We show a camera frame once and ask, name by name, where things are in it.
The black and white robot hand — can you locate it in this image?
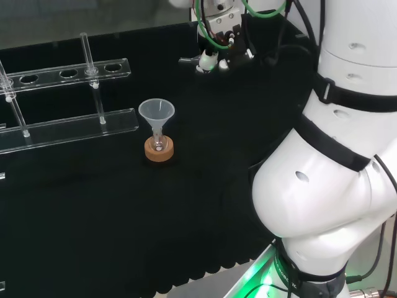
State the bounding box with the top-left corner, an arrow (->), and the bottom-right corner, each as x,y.
194,8 -> 259,75

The clear weighing funnel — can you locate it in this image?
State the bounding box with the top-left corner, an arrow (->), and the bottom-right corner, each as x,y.
178,55 -> 205,68

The clear plastic funnel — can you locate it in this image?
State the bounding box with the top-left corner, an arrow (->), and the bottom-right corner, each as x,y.
138,98 -> 176,140

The glass round-bottom flask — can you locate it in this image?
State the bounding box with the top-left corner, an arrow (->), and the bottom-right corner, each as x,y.
148,129 -> 169,153

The clear funnel stand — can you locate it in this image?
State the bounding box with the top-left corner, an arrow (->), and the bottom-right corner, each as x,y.
0,32 -> 140,155

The black bench cloth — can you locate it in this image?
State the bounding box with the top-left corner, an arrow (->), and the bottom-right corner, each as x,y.
0,11 -> 322,298

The green cable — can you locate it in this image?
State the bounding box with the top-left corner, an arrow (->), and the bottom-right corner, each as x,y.
195,0 -> 288,51

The cork ring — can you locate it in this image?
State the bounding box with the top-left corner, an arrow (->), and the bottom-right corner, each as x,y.
144,138 -> 174,163

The thin black cable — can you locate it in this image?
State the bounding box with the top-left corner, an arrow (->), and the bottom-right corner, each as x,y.
346,214 -> 397,298

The silver cable connector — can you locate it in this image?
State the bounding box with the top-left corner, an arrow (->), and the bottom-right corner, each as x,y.
349,287 -> 397,298

